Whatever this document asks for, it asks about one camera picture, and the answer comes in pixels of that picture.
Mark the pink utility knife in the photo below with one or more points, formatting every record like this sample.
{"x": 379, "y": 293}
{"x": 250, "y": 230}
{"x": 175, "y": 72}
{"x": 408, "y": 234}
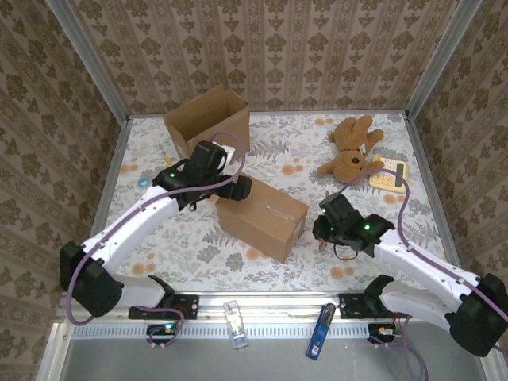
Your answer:
{"x": 322, "y": 247}

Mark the brown cardboard box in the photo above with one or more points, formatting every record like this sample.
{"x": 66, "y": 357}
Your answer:
{"x": 214, "y": 119}
{"x": 262, "y": 222}

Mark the brown teddy bear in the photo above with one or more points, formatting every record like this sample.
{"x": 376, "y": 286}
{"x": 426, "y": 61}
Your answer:
{"x": 353, "y": 135}

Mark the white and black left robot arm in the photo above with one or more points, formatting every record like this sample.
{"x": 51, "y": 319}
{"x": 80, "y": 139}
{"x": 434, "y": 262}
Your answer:
{"x": 131, "y": 222}

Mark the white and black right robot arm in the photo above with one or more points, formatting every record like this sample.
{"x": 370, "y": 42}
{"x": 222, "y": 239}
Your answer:
{"x": 420, "y": 262}

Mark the small blue round cap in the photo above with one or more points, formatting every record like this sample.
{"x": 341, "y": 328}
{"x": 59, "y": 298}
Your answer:
{"x": 144, "y": 182}

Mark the floral tablecloth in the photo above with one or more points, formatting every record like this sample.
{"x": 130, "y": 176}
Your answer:
{"x": 278, "y": 278}

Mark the yellow calculator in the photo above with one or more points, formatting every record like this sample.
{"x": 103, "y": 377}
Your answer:
{"x": 387, "y": 182}

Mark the small black controller board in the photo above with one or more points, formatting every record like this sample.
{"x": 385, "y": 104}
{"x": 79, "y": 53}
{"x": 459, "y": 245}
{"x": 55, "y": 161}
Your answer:
{"x": 377, "y": 331}
{"x": 158, "y": 328}

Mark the clear plastic case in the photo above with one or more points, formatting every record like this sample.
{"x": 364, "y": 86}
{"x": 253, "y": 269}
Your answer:
{"x": 236, "y": 323}

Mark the grey metal panel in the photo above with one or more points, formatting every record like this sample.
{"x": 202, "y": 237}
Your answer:
{"x": 198, "y": 365}

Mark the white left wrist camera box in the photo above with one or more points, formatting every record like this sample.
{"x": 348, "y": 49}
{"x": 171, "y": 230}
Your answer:
{"x": 229, "y": 152}

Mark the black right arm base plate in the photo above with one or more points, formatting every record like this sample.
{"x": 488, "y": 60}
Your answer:
{"x": 349, "y": 307}

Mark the long aluminium mounting rail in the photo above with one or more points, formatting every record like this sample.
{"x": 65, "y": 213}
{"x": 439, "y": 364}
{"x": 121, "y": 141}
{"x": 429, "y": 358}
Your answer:
{"x": 278, "y": 305}

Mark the aluminium table side rail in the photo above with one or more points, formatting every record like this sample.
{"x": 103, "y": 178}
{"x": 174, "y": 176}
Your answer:
{"x": 106, "y": 198}
{"x": 435, "y": 198}

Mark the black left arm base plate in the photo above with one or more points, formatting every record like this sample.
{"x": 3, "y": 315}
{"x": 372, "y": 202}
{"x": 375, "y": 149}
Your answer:
{"x": 192, "y": 305}

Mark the slanted aluminium frame post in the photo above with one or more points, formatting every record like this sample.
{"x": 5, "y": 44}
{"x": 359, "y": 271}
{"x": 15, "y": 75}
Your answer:
{"x": 436, "y": 59}
{"x": 91, "y": 59}

